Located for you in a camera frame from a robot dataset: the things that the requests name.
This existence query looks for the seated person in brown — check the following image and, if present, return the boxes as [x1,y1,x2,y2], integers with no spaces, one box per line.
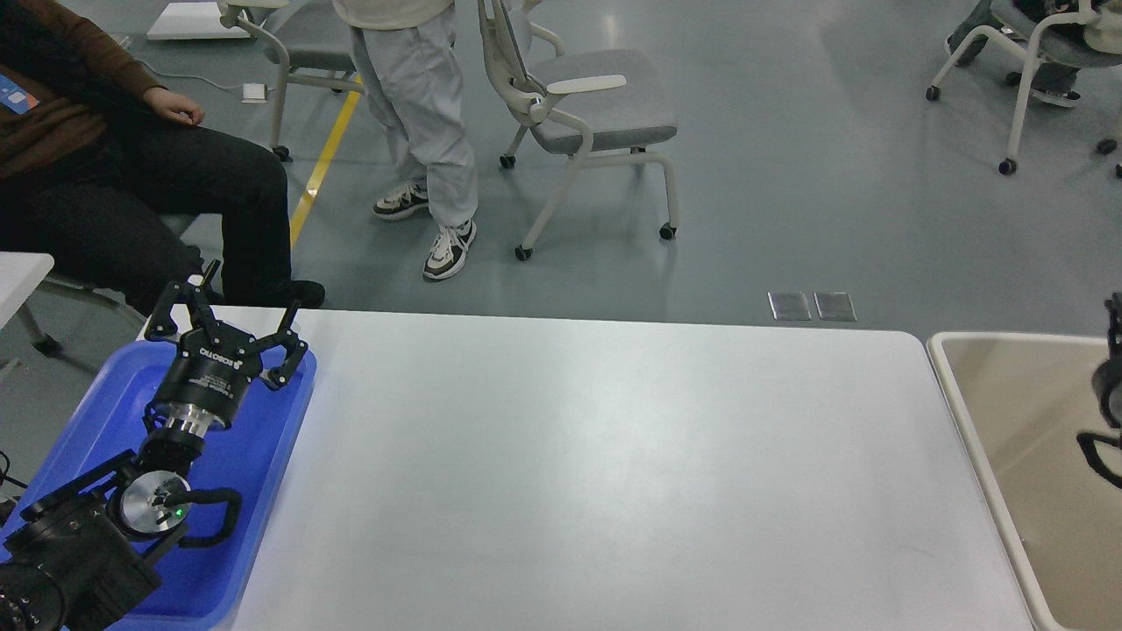
[1,1,325,316]

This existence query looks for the blue plastic tray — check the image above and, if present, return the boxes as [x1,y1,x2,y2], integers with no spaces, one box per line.
[0,338,318,631]

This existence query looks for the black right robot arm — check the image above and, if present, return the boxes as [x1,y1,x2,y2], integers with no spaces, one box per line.
[1076,292,1121,490]

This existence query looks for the white floor socket box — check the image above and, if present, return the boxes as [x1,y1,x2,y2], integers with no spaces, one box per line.
[241,83,268,104]

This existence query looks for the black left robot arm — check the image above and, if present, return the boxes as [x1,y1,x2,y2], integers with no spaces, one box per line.
[3,262,309,630]

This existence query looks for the seated person far right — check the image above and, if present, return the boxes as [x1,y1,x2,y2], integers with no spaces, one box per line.
[942,1,1121,108]

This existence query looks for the white side table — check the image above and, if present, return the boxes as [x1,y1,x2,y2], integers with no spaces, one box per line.
[0,252,53,328]

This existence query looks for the grey office chair right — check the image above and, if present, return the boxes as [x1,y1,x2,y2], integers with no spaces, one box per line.
[925,1,1119,175]

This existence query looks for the beige plastic bin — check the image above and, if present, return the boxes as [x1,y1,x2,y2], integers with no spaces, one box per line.
[928,332,1121,630]

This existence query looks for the standing person white trousers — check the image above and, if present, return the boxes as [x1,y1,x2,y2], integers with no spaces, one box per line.
[333,1,478,282]

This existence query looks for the grey office chair centre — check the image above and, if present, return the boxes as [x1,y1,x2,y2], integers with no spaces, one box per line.
[477,1,680,262]

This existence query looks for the white flat board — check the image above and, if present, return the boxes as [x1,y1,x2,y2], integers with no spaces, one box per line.
[146,1,250,42]

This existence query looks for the grey office chair left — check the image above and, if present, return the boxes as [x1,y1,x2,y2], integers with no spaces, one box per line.
[217,1,364,161]

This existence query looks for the left floor outlet plate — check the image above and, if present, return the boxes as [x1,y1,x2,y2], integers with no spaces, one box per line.
[767,292,813,321]

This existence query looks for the grey office chair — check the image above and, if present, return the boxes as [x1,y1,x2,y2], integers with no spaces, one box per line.
[925,1,1119,175]
[477,1,680,262]
[217,1,364,161]

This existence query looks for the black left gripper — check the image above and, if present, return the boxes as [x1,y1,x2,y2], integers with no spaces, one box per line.
[142,259,309,432]

